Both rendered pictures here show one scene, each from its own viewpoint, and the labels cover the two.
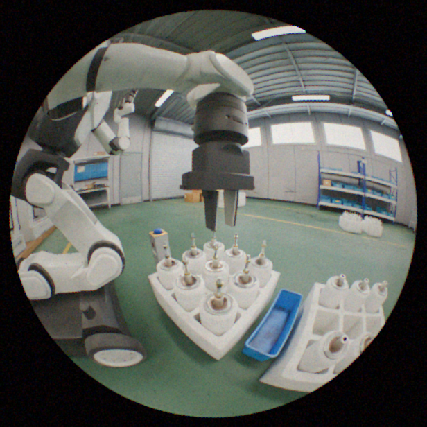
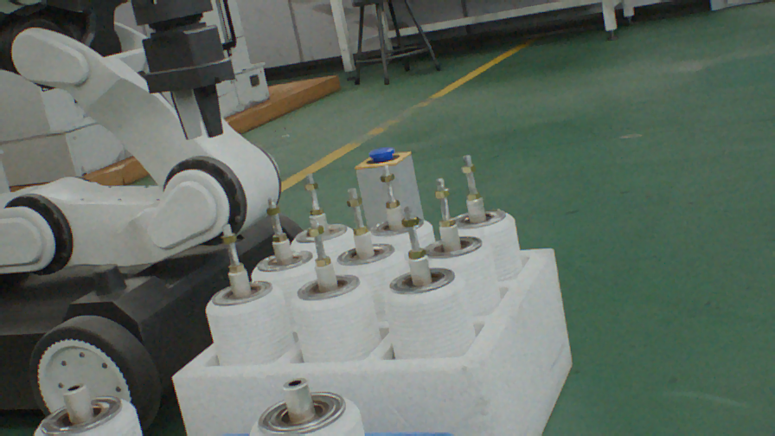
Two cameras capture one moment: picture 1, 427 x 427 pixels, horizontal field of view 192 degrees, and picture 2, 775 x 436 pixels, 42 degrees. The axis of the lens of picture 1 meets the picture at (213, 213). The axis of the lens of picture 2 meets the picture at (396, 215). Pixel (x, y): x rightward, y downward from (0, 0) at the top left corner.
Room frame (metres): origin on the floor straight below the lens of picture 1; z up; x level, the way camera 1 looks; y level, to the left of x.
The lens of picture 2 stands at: (-0.01, -1.18, 0.60)
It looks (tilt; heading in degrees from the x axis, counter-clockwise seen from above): 14 degrees down; 70
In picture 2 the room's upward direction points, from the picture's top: 11 degrees counter-clockwise
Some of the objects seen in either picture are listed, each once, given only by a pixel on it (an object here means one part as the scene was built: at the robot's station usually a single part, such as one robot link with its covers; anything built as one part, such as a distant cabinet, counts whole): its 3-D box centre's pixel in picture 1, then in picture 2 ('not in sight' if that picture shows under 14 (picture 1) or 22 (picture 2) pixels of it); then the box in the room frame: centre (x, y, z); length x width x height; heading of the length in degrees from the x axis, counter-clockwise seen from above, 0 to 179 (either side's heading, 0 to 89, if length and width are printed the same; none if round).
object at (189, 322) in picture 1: (215, 294); (390, 369); (0.36, -0.01, 0.09); 0.39 x 0.39 x 0.18; 47
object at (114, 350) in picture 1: (116, 353); (94, 383); (0.01, 0.28, 0.10); 0.20 x 0.05 x 0.20; 136
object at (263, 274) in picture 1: (256, 280); (437, 355); (0.37, -0.17, 0.16); 0.10 x 0.10 x 0.18
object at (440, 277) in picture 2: (260, 262); (422, 281); (0.37, -0.17, 0.25); 0.08 x 0.08 x 0.01
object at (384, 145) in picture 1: (387, 146); not in sight; (0.88, -6.64, 2.95); 1.90 x 0.08 x 1.00; 46
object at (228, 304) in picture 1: (218, 303); (242, 294); (0.20, -0.01, 0.25); 0.08 x 0.08 x 0.01
